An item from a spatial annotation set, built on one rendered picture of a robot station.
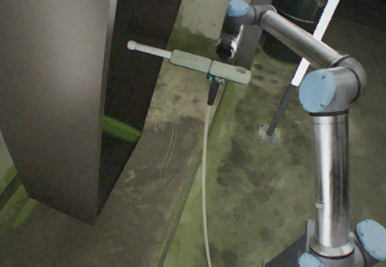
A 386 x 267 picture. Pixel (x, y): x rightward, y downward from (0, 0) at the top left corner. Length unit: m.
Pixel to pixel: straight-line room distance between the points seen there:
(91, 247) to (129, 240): 0.23
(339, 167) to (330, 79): 0.26
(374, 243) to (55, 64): 1.10
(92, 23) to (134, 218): 1.48
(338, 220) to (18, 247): 1.71
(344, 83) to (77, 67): 0.68
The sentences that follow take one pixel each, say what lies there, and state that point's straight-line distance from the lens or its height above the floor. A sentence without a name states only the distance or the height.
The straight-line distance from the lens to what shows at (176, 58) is 1.02.
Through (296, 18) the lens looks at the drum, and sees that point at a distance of 3.24.
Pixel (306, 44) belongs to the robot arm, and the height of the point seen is 1.29.
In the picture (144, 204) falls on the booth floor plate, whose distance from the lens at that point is 1.86.
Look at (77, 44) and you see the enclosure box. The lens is 0.53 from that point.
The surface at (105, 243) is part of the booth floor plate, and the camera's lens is 1.78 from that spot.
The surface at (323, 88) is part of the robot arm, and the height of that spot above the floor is 1.32.
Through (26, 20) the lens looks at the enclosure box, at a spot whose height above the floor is 1.48.
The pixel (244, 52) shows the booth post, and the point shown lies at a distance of 2.93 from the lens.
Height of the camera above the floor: 1.72
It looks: 49 degrees down
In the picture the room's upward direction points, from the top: 10 degrees clockwise
